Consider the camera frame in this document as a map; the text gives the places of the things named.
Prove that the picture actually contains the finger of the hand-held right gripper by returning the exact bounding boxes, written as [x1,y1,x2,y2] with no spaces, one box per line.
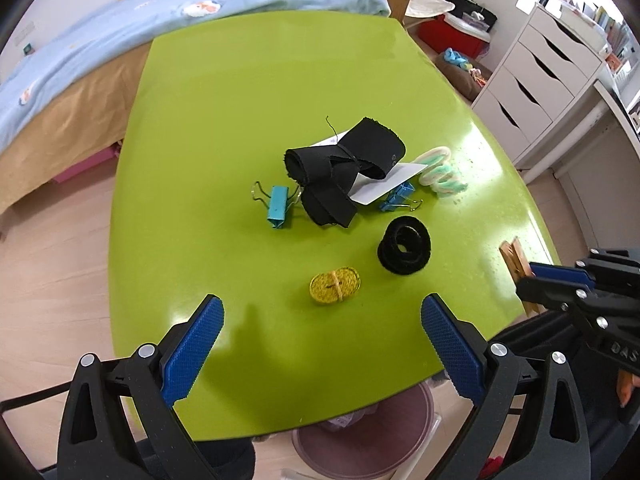
[529,260,608,293]
[515,276,608,331]

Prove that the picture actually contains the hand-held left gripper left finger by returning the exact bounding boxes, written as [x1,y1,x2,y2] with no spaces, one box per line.
[56,294,256,480]

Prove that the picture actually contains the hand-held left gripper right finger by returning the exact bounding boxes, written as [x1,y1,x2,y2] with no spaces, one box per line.
[420,293,593,480]

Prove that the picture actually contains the wooden clothespin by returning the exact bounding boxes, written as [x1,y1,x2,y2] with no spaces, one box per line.
[499,239,543,317]

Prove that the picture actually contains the black velvet scrunchie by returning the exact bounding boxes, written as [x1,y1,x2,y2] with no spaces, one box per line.
[376,216,432,276]

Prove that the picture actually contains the translucent purple trash bin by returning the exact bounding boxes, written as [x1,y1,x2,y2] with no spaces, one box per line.
[291,380,441,480]

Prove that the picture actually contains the yellow cord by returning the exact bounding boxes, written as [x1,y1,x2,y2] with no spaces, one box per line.
[309,266,362,306]

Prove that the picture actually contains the pastel spiral hair tie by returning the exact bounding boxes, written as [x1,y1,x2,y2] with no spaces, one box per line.
[411,145,469,200]

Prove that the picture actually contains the blue binder clip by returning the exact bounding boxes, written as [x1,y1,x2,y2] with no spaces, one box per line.
[378,183,423,212]
[250,181,301,231]

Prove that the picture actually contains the white paper card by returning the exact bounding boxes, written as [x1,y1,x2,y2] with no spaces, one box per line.
[314,130,423,206]

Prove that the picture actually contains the black fabric strip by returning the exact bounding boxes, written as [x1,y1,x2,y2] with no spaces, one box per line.
[284,117,407,229]

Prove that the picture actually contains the person's right hand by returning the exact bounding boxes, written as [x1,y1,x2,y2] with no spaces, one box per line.
[616,371,640,408]

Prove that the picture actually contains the person's dark trousers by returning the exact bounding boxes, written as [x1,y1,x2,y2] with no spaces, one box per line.
[135,310,640,480]

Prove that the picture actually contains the white purple paper wrapper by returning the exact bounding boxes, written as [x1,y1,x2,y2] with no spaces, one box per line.
[320,407,376,433]

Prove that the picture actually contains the red cloth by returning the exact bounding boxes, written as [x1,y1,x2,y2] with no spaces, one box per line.
[480,455,506,480]

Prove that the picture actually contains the white drawer cabinet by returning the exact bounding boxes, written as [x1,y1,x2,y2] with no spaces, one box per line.
[470,2,606,171]

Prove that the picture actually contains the white desk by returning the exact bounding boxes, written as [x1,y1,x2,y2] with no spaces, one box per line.
[522,67,640,186]

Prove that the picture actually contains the pink box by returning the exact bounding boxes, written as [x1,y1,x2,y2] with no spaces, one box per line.
[50,142,123,184]

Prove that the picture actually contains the brown basket with toys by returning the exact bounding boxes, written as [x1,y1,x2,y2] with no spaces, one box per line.
[434,50,493,102]

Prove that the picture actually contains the row of books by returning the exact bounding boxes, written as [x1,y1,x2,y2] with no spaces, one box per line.
[550,0,640,81]

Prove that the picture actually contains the wooden bed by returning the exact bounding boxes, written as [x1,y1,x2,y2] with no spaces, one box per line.
[0,0,418,216]

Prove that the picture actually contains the red storage box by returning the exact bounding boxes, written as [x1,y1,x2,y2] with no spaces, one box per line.
[417,12,491,61]

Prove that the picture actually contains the black bag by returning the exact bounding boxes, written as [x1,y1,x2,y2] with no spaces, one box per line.
[432,0,498,31]

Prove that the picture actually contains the cream folding chair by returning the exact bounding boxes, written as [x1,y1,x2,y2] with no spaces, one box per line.
[404,0,456,28]

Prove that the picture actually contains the light blue printed blanket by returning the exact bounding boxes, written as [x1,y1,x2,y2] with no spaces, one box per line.
[0,0,391,148]

